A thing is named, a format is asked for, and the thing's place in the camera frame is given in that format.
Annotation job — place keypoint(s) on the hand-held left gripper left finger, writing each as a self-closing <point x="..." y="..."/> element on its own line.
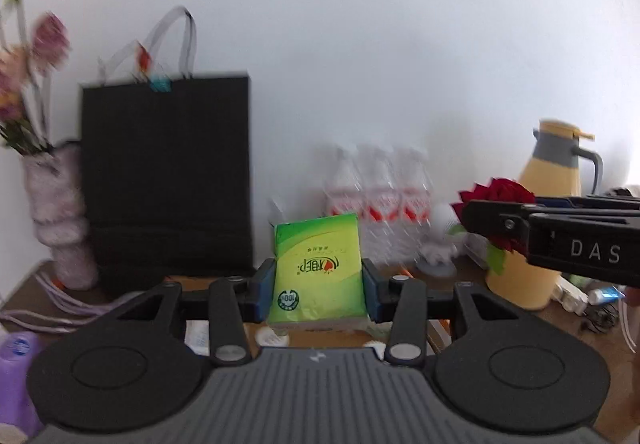
<point x="264" y="294"/>

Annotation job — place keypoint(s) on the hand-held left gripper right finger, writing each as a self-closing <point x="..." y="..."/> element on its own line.
<point x="372" y="294"/>

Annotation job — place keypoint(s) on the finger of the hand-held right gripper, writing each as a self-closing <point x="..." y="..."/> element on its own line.
<point x="555" y="200"/>
<point x="492" y="219"/>

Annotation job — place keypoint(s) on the red artificial rose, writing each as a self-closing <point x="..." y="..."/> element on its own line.
<point x="505" y="189"/>

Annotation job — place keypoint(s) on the green tissue packet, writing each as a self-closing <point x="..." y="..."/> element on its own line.
<point x="317" y="269"/>

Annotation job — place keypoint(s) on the yellow thermos jug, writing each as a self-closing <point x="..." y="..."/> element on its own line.
<point x="555" y="159"/>

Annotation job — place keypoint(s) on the white power strip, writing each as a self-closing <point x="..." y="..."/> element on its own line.
<point x="575" y="294"/>

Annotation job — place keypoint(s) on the black paper bag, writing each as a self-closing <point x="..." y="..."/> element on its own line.
<point x="165" y="174"/>

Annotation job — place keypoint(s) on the purple tissue pack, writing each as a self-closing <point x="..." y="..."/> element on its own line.
<point x="17" y="374"/>

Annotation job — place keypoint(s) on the dried pink flowers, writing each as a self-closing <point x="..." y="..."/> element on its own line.
<point x="30" y="59"/>

